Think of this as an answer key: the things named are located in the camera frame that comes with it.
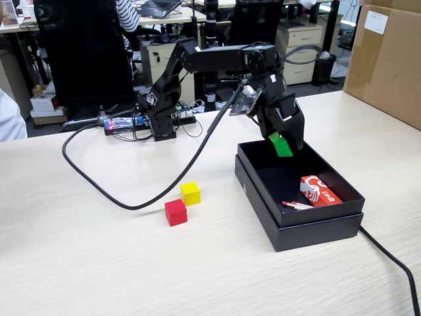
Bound beige drawer cabinet with lock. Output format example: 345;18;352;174
137;35;196;107

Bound green wooden cube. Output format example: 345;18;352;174
268;132;294;158

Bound black swivel office chair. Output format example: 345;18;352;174
223;0;285;83

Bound black cardboard box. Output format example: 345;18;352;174
234;134;366;253

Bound black laptop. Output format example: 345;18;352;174
136;0;184;19

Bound robot controller board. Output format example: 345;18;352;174
103;104;198;136

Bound beige office desk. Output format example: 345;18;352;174
0;5;208;34

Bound small picture frame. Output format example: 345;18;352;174
0;0;20;27

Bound black trash bin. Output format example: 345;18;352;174
312;51;338;86

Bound black pole with white bands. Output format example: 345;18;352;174
203;0;220;113

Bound person in striped shirt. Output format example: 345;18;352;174
114;0;141;53

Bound long black table cable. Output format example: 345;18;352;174
359;224;421;316

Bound wide black office chair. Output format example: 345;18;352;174
32;0;136;133

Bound red wooden cube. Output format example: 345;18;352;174
164;198;189;228

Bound white boxes on floor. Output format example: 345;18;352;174
30;93;67;126

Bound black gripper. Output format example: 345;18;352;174
255;74;306;153

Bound large brown cardboard box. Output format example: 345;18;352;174
342;0;421;131

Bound beige three-drawer cabinet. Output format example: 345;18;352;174
275;24;324;86

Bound orange white matchbox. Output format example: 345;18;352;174
299;174;343;208

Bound yellow wooden cube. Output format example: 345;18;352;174
179;181;202;207

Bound thick black camera cable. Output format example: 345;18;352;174
61;83;247;211

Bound person in white shirt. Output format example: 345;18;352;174
0;86;28;142

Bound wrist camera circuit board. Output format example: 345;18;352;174
228;83;263;117

